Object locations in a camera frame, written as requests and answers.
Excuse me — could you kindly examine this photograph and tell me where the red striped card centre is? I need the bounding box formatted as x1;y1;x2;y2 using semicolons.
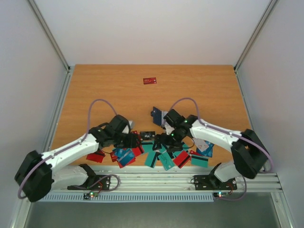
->
132;145;144;157

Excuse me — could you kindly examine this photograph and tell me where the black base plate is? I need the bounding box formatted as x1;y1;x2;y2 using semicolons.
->
67;175;111;190
191;175;238;190

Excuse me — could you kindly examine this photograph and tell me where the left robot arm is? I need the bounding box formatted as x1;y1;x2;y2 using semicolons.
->
14;114;138;202

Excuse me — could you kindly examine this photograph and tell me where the teal striped card lower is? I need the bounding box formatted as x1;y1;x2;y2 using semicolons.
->
144;151;158;168

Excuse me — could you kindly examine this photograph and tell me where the grey slotted cable duct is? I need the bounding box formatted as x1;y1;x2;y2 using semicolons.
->
40;192;214;203

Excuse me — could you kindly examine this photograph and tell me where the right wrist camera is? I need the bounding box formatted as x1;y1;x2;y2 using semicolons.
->
164;123;174;135

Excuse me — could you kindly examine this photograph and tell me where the red striped card left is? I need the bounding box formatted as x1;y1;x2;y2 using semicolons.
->
86;150;105;163

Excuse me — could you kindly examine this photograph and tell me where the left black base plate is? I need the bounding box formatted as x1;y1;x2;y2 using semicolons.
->
67;175;111;190

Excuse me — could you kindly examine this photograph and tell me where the white floral card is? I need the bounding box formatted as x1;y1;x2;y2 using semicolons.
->
193;138;209;152

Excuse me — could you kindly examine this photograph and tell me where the lone red card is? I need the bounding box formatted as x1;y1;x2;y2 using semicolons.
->
143;77;157;85

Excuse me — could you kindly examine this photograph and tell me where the teal striped card right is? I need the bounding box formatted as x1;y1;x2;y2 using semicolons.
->
191;154;209;168

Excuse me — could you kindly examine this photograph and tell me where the blue leather card holder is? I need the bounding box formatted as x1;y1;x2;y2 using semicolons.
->
150;106;168;128

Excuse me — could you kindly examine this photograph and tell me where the blue card pile centre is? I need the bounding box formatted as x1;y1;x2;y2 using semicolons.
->
112;148;136;168

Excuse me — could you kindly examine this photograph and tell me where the blue card right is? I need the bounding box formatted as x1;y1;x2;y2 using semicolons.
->
196;141;214;158

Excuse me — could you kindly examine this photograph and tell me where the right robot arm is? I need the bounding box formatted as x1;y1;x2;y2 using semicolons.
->
151;108;270;189

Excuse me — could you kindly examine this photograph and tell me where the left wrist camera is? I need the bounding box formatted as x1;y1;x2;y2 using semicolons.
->
123;120;134;133

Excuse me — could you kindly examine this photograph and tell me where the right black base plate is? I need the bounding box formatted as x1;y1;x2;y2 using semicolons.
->
191;175;238;190

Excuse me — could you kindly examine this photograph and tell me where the black VIP card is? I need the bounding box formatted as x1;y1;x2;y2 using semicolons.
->
140;131;156;141

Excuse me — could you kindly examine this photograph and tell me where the teal striped card centre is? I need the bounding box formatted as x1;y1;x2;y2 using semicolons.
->
141;141;154;153

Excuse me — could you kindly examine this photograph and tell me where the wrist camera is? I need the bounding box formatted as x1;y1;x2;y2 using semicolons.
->
164;123;174;135
123;120;134;133

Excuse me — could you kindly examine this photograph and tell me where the teal striped card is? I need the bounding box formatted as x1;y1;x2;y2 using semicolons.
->
191;154;209;168
144;151;158;168
141;141;154;153

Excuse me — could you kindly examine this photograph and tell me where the teal VIP card bottom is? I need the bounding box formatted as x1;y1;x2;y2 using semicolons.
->
158;152;175;171

